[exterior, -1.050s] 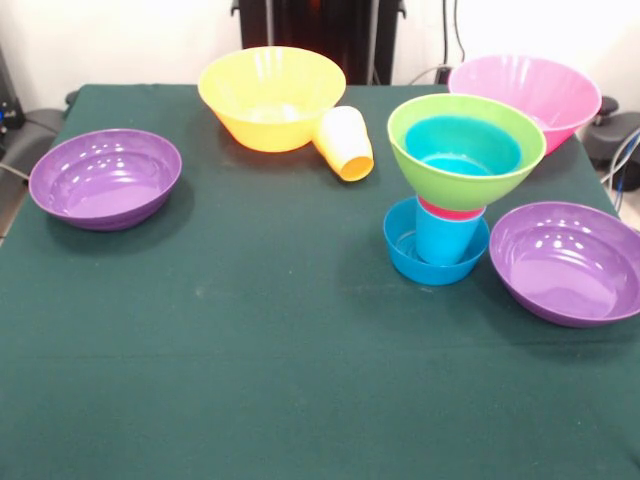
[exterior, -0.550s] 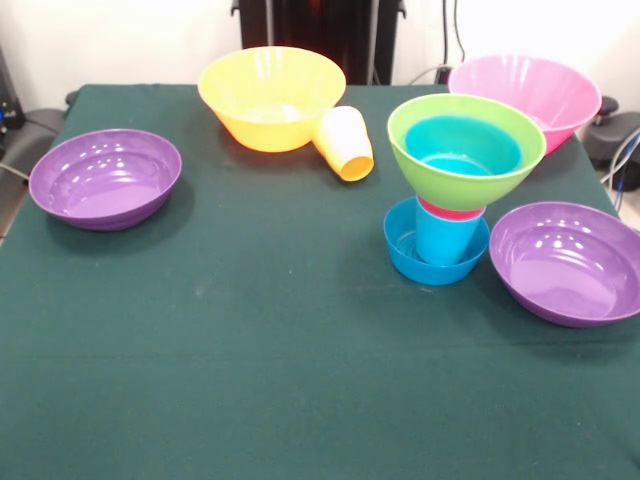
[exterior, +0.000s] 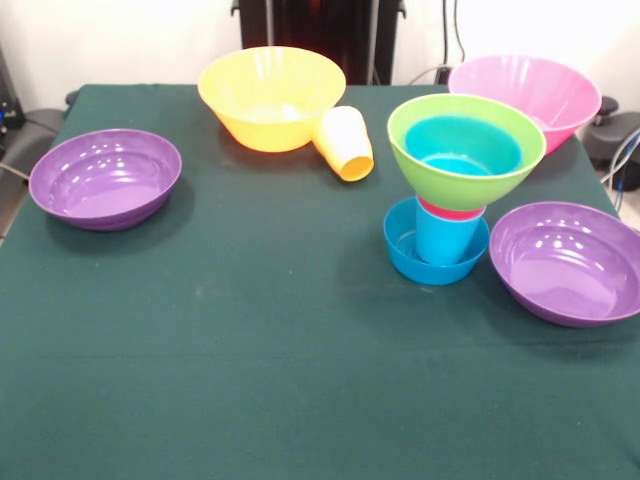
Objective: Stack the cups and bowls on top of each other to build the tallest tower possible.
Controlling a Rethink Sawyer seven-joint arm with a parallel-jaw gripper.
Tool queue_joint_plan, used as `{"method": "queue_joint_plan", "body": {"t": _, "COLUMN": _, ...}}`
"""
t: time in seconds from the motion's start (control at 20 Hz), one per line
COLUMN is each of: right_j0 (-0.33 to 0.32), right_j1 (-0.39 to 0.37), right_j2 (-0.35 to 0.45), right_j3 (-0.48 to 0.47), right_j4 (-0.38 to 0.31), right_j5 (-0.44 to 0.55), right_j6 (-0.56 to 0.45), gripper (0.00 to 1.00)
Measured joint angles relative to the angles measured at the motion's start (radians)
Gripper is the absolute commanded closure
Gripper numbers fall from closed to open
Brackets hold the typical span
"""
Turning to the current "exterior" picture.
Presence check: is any orange cup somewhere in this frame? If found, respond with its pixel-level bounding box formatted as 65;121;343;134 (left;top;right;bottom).
313;105;375;182

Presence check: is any orange bowl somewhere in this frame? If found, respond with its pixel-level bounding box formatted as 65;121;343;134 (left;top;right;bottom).
197;45;347;153

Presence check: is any blue bowl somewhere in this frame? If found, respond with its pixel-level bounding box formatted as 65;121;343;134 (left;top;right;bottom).
403;114;525;177
383;196;490;287

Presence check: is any blue cup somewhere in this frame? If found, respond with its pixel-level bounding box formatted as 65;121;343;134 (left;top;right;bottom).
415;205;487;265

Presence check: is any red cup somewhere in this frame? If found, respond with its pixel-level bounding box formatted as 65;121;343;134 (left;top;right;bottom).
417;195;487;222

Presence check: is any green bowl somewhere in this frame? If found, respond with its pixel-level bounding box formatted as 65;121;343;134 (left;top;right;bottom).
387;93;547;212

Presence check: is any purple bowl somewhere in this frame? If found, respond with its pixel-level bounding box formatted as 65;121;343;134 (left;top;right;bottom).
488;201;640;329
28;128;183;233

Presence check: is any pink bowl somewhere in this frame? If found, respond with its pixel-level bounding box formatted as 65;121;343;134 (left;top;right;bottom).
447;54;603;157

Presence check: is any black computer tower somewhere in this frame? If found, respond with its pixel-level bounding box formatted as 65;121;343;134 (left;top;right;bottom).
0;44;26;146

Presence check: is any dark green tablecloth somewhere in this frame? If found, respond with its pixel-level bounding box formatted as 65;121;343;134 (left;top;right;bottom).
0;83;640;480

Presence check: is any black knobbed device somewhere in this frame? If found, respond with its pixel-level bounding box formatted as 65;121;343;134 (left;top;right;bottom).
584;95;640;169

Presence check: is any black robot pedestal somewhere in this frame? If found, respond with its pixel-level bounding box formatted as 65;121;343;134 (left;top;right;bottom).
239;0;406;86

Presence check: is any black wall cable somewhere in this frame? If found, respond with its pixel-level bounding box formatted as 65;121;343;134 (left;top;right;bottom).
452;0;470;69

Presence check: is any grey cable bundle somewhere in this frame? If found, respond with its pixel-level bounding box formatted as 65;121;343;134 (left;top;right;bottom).
599;127;640;236

